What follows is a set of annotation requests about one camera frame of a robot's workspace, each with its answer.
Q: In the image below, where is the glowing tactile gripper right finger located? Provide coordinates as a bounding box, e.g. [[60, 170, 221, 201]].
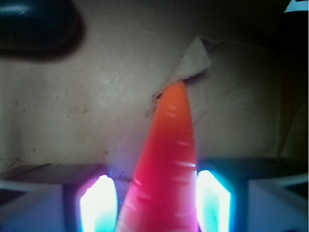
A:
[[197, 158, 309, 232]]

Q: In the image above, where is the brown paper bag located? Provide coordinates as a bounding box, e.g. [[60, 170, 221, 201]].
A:
[[0, 0, 309, 180]]

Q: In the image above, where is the orange plastic toy carrot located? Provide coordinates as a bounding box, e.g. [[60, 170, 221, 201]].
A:
[[115, 81, 198, 232]]

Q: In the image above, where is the dark green toy cucumber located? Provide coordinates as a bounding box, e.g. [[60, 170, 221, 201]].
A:
[[0, 0, 84, 51]]

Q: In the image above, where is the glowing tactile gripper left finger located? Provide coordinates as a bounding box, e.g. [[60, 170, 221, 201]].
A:
[[0, 164, 118, 232]]

